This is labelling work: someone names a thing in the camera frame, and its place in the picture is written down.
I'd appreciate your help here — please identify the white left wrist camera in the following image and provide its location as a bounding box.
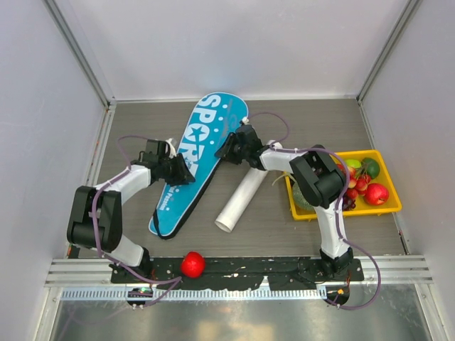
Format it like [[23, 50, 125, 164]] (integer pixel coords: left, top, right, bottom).
[[166, 138, 178, 158]]

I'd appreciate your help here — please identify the green lime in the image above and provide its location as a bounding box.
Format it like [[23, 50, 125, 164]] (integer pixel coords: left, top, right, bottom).
[[361, 158, 380, 179]]

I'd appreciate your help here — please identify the blue sport racket bag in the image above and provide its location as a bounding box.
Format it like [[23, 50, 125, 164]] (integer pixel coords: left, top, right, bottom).
[[149, 92, 249, 240]]

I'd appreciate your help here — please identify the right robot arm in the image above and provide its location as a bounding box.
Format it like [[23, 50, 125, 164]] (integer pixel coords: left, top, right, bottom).
[[215, 124, 353, 280]]

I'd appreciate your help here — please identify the green netted melon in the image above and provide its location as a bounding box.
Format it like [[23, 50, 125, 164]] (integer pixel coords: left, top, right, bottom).
[[292, 183, 314, 212]]

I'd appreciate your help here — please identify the red cherry bunch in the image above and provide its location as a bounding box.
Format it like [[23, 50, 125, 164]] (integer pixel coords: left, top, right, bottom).
[[346, 163, 371, 200]]

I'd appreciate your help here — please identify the red apple in tray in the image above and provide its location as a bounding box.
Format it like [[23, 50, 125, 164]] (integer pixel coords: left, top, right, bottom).
[[364, 183, 390, 206]]

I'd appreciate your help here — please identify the white shuttlecock tube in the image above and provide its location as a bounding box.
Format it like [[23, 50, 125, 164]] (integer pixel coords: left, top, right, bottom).
[[214, 139, 284, 232]]

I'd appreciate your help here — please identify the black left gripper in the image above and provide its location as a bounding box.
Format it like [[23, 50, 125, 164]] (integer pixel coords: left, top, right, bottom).
[[159, 153, 195, 187]]

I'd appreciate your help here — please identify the yellow-green fruit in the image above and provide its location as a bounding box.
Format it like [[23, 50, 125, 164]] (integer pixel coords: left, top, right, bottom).
[[345, 158, 362, 169]]

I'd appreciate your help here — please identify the yellow plastic tray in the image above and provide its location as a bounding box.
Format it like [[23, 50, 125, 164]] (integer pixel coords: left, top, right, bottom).
[[284, 149, 403, 221]]

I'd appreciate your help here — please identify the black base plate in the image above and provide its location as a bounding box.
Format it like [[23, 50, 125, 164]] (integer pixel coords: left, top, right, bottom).
[[109, 256, 367, 293]]

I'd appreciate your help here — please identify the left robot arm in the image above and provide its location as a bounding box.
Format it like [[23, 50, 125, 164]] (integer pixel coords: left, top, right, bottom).
[[67, 139, 195, 283]]

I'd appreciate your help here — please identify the red apple on table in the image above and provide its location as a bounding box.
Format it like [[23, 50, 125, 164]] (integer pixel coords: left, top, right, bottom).
[[181, 251, 205, 278]]

